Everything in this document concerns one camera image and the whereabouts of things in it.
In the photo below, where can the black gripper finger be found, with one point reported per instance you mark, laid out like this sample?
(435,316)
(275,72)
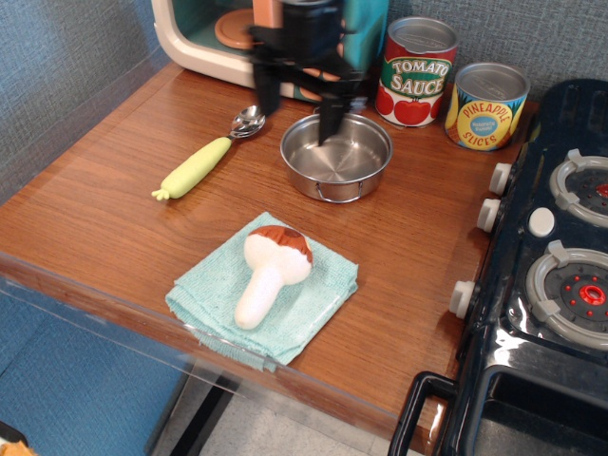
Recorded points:
(331,112)
(268,78)

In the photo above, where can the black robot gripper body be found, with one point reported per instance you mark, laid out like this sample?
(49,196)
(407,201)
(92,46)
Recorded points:
(307,42)

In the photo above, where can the stainless steel pot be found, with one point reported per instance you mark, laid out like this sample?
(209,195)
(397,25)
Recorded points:
(346,167)

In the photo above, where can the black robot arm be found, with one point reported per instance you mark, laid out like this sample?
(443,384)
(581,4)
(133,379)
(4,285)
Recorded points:
(303,51)

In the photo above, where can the toy microwave teal and cream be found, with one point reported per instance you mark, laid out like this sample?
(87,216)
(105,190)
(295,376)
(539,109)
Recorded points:
(212,37)

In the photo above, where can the tomato sauce can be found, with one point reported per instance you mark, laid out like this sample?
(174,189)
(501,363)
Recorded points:
(418,58)

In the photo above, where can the pineapple slices can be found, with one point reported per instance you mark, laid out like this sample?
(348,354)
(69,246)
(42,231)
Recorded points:
(486,105)

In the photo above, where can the plush mushroom toy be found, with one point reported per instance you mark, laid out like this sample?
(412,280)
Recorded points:
(278,256)

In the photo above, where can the light blue folded cloth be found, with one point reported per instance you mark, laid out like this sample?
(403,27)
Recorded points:
(205,299)

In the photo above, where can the black toy stove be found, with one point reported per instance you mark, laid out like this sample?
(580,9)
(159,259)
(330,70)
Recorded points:
(533,355)

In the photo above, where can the orange plush toy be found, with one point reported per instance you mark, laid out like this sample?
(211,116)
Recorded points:
(16,449)

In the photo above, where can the spoon with green handle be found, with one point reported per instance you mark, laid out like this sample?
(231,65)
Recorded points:
(194,169)

